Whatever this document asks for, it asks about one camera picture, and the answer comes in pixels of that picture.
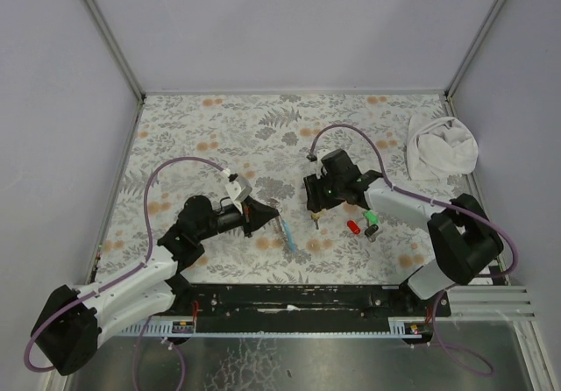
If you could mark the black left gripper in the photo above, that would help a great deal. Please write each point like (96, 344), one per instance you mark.
(247, 216)

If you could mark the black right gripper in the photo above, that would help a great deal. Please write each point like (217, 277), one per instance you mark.
(314, 194)

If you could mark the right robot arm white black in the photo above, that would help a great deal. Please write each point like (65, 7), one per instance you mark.
(463, 244)

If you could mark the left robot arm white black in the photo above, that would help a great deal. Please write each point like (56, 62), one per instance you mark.
(76, 321)

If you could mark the floral patterned table mat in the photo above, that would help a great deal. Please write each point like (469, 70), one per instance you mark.
(182, 141)

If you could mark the key with red tag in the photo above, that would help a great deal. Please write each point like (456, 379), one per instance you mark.
(353, 227)

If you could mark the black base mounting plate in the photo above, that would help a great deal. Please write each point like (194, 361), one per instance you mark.
(392, 300)

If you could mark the crumpled white cloth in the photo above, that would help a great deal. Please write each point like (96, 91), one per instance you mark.
(439, 148)

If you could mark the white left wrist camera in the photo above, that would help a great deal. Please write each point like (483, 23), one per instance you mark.
(237, 187)

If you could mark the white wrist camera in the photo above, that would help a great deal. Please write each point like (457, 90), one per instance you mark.
(237, 187)
(316, 165)

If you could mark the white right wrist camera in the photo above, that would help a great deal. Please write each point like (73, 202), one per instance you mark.
(316, 165)

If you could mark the white slotted cable duct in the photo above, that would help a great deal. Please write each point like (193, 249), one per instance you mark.
(275, 328)

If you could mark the aluminium frame right post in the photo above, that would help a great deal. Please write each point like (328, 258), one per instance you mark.
(475, 45)

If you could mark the aluminium frame post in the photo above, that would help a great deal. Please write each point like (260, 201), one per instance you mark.
(475, 45)
(114, 49)

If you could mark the aluminium frame left post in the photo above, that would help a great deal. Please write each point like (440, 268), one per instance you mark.
(114, 49)

